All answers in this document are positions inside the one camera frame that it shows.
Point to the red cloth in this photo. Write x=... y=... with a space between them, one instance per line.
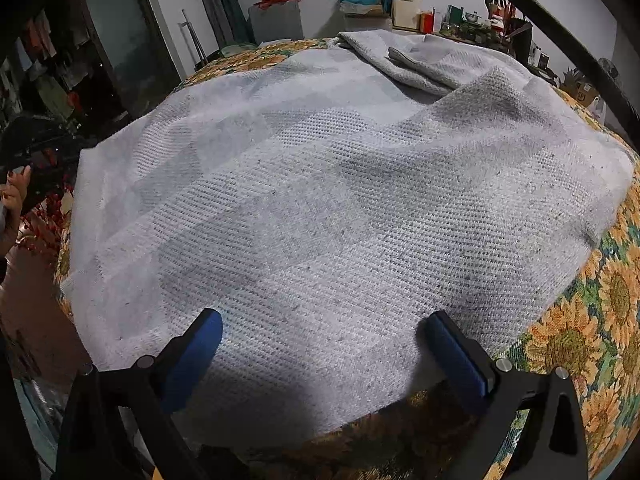
x=277 y=0

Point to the green box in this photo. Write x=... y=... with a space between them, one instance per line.
x=455 y=14

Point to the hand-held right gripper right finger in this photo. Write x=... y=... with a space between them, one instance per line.
x=457 y=365

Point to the cluttered table with items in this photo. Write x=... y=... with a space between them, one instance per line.
x=520 y=35

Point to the red white tote bag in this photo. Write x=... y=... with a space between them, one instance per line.
x=500 y=10

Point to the printed cardboard box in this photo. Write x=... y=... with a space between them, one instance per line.
x=579 y=91

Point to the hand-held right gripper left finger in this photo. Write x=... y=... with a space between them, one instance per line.
x=192 y=355

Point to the glass sliding door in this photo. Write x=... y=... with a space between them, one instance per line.
x=130 y=35

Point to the white storage container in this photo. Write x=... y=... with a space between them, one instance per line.
x=406 y=12

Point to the red flower branches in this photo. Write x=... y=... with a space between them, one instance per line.
x=45 y=230

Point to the grey knit sweater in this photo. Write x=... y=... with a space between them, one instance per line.
x=325 y=210

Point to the grey cabinet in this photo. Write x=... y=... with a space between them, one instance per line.
x=275 y=24

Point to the sunflower print blanket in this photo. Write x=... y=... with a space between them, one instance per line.
x=565 y=350

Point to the black standing fan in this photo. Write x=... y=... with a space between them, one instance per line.
x=609 y=70

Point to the person's left hand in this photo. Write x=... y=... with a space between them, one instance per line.
x=14 y=197

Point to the dark green curtain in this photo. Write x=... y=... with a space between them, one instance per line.
x=220 y=0

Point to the red box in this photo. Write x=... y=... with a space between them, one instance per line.
x=427 y=21

